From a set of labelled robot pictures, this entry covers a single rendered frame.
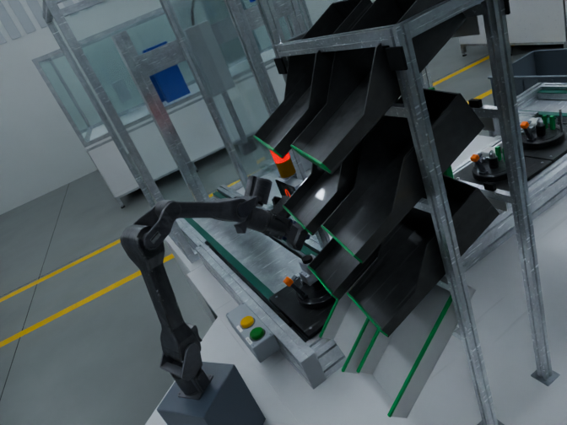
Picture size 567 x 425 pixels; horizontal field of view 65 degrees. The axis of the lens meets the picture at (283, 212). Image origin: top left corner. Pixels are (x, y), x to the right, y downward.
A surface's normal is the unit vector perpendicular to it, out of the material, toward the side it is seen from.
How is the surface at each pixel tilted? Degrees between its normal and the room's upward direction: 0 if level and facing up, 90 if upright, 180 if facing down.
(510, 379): 0
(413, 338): 45
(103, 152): 90
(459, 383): 0
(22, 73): 90
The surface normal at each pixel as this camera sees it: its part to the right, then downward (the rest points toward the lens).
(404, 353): -0.87, -0.27
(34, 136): 0.34, 0.32
